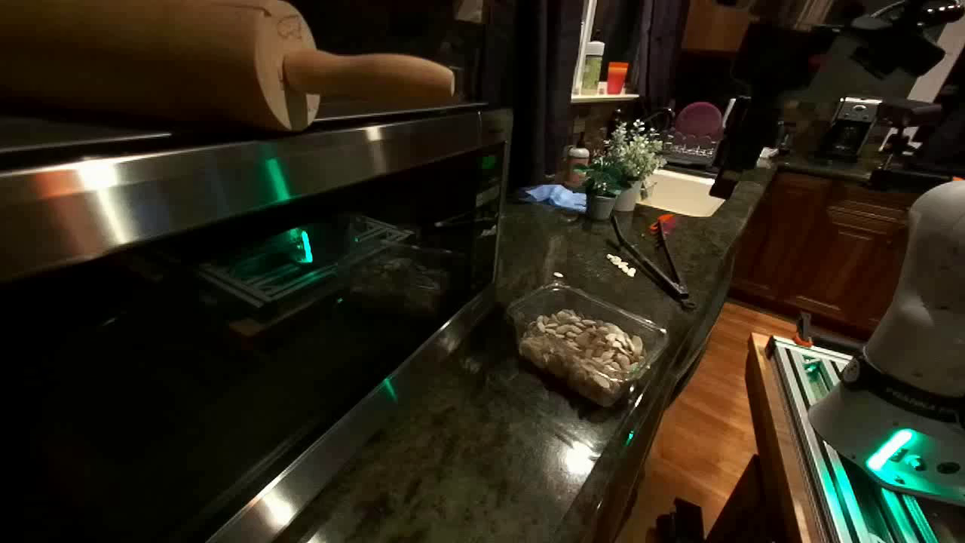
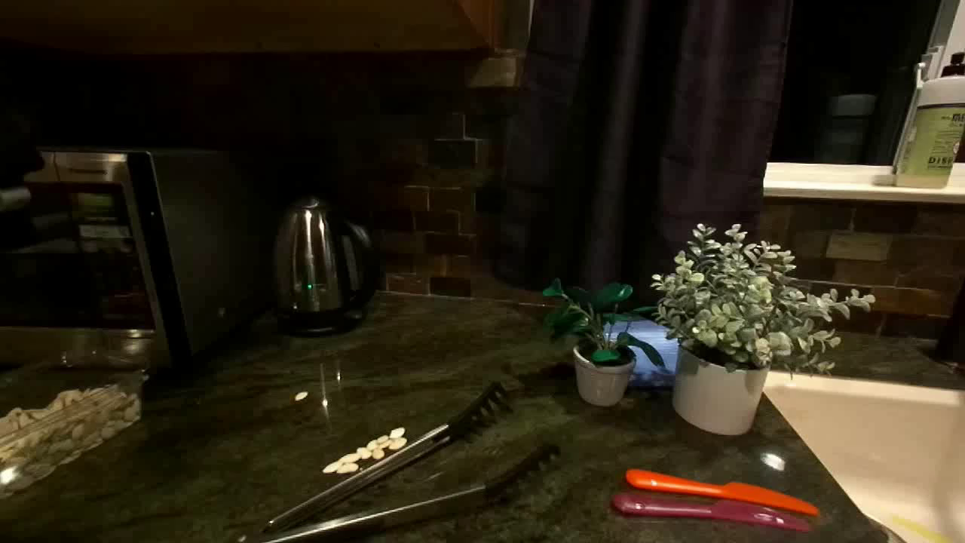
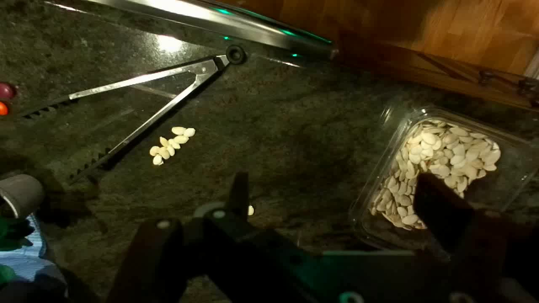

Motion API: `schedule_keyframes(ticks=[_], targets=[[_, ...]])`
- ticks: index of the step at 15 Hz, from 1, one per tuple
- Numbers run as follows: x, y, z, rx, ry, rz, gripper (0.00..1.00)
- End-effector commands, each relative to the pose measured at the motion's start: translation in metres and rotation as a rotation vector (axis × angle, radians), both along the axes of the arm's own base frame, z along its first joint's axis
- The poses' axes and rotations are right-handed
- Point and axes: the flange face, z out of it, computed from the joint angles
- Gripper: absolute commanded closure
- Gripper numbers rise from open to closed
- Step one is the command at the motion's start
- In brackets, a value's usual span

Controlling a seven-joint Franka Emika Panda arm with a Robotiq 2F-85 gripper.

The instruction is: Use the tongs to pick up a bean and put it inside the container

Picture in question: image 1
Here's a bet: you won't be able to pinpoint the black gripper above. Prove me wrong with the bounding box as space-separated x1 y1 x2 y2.
709 97 791 203

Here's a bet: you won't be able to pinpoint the metal kitchen tongs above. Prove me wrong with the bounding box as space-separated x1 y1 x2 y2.
607 212 697 305

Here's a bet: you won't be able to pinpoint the clear plastic container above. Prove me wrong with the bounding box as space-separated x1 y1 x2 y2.
503 279 673 411

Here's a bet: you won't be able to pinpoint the pink bowl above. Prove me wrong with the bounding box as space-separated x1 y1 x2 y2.
673 98 727 145

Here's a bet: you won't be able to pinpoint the coffee maker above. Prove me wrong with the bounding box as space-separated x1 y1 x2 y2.
816 92 888 165

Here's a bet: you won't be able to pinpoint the white flowering potted plant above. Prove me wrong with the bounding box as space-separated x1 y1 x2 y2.
600 117 671 218

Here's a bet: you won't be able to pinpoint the brown wooden base cabinet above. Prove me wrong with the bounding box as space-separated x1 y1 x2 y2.
727 163 922 339

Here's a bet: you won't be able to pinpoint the orange cup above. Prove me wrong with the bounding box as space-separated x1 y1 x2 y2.
603 58 633 97

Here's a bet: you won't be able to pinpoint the small green plant dark pot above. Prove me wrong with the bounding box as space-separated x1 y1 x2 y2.
586 157 621 223

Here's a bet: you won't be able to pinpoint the small jar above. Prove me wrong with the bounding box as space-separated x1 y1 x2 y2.
563 145 595 193

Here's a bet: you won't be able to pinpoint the green and white bottle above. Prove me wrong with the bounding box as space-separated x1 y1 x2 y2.
579 39 608 97

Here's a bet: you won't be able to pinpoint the orange and black clamp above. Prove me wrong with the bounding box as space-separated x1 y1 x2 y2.
793 309 821 354

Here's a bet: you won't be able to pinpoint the blue cloth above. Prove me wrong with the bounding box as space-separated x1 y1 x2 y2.
515 179 591 218

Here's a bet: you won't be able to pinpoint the glass dish with food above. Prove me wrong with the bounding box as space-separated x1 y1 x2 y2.
515 308 648 399

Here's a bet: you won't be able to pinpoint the stainless microwave oven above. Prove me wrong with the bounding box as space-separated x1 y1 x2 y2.
0 98 515 543

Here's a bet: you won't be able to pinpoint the wooden rolling pin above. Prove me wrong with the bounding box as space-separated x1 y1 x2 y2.
0 0 461 135

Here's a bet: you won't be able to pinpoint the brown wooden wall cabinet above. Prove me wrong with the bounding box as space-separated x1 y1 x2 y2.
679 0 766 53

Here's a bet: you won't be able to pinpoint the aluminium profile frame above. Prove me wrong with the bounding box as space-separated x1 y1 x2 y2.
766 335 945 543

